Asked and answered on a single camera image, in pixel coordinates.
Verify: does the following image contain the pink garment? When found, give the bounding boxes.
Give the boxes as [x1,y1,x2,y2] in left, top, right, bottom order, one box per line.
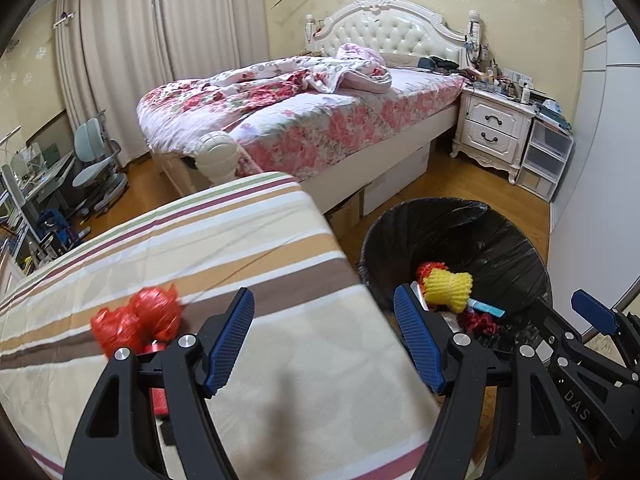
[336,44,394,94]

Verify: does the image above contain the dark clothes on bed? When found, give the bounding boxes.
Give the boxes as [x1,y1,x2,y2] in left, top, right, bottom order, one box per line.
[417,55,461,73]

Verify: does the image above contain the dark red mesh net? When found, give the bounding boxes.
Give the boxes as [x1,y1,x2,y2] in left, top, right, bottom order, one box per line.
[457,310,501,339]

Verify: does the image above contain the bin with black bag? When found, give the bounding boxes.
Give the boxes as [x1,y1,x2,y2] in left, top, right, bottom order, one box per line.
[357,199,553,361]

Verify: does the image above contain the white wardrobe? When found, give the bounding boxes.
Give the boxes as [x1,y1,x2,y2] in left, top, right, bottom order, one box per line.
[549,0,640,313]

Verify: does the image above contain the cardboard box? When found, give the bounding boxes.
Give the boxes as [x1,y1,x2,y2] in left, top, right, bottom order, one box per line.
[327,142,434,231]

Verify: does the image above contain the white nightstand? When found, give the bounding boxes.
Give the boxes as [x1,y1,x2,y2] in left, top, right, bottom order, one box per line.
[451,87,537,184]

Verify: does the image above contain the blue stool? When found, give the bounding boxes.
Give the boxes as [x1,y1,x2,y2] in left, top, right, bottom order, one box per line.
[37,211,74,257]

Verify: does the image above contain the yellow foam net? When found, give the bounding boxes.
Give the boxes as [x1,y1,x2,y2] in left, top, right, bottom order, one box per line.
[424,269,474,314]

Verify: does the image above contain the red shiny cylinder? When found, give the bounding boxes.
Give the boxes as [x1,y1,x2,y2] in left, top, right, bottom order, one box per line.
[147,342,172,418]

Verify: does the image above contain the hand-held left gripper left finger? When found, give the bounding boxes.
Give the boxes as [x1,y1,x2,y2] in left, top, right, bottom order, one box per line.
[62,287,256,480]

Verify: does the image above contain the clutter on nightstand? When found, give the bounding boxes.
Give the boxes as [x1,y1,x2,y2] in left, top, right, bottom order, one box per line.
[465,57,572,111]

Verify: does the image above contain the white upholstered bed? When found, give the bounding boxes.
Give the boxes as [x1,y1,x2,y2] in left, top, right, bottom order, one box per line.
[137,0,482,213]

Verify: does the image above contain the white tube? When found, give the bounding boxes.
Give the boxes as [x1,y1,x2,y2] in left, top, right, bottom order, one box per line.
[411,282,506,319]

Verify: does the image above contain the floral quilt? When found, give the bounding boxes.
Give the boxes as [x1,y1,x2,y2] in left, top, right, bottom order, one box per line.
[137,52,351,156]

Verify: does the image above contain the grey study desk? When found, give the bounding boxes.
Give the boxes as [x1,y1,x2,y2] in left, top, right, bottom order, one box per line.
[0,144,77,223]

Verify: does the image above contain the plastic drawer unit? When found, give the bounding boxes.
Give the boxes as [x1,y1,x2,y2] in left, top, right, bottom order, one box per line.
[515,120,574,204]

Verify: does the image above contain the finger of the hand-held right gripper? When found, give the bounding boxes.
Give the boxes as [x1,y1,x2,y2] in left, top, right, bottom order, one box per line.
[532,300,581,361]
[572,290,640,366]

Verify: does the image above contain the grey-blue desk chair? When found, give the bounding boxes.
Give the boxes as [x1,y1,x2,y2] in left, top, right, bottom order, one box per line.
[71,117,129,214]

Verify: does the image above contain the red mesh bag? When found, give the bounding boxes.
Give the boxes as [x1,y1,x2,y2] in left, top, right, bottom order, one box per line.
[90,284,183,361]

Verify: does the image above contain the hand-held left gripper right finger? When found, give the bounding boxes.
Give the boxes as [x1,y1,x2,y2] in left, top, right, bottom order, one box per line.
[393,284,586,480]

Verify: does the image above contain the beige curtains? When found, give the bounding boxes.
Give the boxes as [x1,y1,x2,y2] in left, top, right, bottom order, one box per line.
[52,0,274,162]

